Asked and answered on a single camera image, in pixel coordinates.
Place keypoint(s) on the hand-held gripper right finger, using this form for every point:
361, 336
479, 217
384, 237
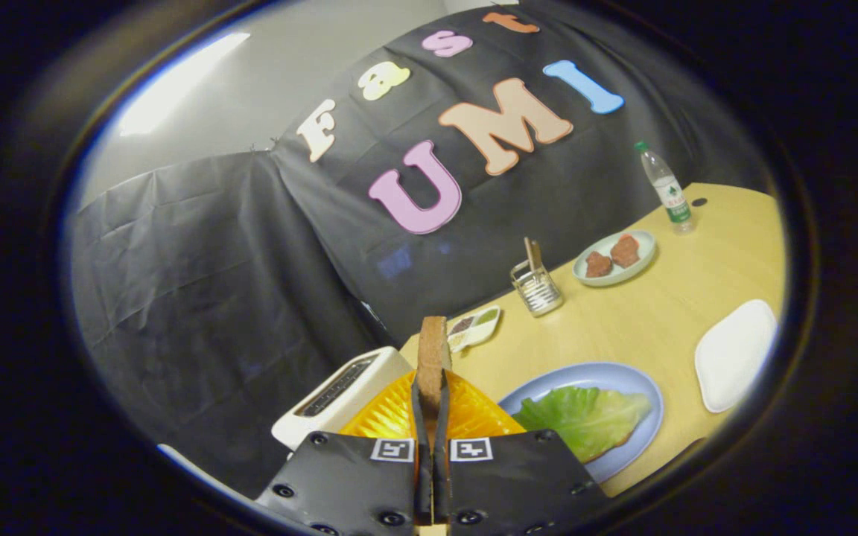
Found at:
441, 461

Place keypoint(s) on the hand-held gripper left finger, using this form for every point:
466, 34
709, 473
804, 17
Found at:
421, 461

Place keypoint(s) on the toasted bread slice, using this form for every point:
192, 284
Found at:
433, 350

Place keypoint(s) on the green lettuce leaf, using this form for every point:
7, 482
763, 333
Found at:
585, 420

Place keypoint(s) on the white toaster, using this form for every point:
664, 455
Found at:
392, 368

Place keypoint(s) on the white divided sauce dish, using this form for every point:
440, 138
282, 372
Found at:
477, 327

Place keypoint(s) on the blue round plate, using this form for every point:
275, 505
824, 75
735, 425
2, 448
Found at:
593, 374

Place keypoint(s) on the wooden chopsticks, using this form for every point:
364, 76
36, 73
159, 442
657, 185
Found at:
532, 253

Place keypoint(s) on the brown meat patty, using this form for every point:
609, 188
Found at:
625, 251
599, 265

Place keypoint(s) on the pale green plate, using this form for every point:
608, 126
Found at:
641, 249

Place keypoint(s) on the white square plate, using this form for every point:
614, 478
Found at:
734, 357

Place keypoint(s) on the clear plastic water bottle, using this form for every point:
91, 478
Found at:
669, 190

